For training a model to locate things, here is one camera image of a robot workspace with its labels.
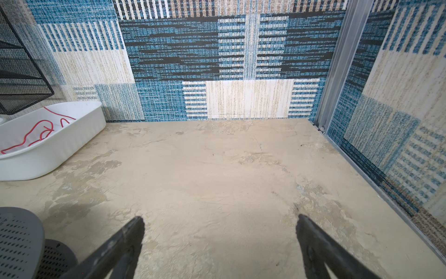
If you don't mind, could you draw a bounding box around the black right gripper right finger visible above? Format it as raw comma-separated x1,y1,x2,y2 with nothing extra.
296,214,378,279

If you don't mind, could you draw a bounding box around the red cable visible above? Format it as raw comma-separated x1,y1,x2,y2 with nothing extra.
0,106,77,155

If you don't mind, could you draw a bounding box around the black wire mesh shelf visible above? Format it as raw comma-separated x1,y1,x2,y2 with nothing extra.
1,10,55,115

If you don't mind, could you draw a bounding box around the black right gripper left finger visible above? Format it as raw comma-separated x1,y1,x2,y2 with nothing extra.
61,216,145,279

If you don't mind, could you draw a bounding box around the white tray with red cable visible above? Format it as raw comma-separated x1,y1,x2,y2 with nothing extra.
1,101,106,181

